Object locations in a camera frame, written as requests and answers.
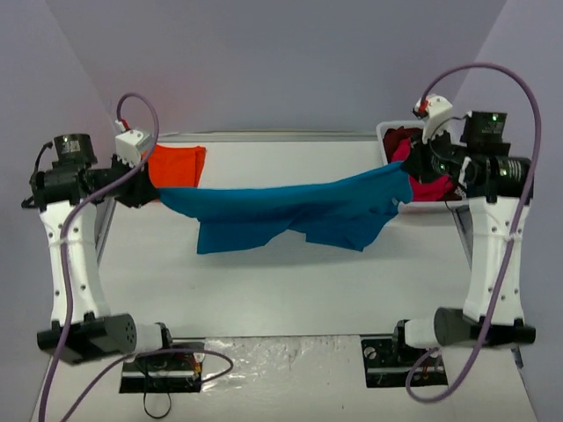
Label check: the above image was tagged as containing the folded orange t shirt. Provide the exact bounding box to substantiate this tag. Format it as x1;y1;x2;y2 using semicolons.
148;145;207;188

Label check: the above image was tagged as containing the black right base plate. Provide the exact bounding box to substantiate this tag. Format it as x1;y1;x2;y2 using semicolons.
360;335;448;389

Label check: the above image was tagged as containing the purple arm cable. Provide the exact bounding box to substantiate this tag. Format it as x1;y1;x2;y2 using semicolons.
38;92;234;422
405;62;541;404

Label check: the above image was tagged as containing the white plastic laundry basket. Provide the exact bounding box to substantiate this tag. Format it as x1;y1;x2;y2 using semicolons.
376;120;467;213

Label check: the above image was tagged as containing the pink magenta t shirt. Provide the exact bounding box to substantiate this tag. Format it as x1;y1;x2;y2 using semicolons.
391;139;461;202

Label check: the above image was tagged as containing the teal blue t shirt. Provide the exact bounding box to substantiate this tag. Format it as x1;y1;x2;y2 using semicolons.
159;163;413;255

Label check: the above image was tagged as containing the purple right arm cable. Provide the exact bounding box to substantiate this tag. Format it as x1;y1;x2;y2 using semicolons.
405;62;541;404

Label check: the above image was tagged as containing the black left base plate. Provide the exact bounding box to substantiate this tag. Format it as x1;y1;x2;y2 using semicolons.
119;338;205;394

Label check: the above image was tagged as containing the white front cover board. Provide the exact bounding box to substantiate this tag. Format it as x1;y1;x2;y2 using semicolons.
47;336;536;421

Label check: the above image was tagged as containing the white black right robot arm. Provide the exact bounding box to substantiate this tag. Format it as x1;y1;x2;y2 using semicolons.
390;106;536;363

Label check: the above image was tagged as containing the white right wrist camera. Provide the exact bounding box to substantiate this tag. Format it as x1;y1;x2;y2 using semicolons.
413;94;453;144

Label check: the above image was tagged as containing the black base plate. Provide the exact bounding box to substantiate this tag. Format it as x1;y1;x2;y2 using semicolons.
360;335;448;389
119;338;205;394

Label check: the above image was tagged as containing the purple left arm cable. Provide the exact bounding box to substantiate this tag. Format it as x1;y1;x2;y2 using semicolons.
38;92;234;422

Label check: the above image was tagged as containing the dark maroon t shirt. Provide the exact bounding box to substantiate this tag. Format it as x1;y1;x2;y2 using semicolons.
383;126;422;163

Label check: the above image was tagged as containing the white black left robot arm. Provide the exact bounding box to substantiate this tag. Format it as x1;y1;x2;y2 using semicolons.
21;129;178;367

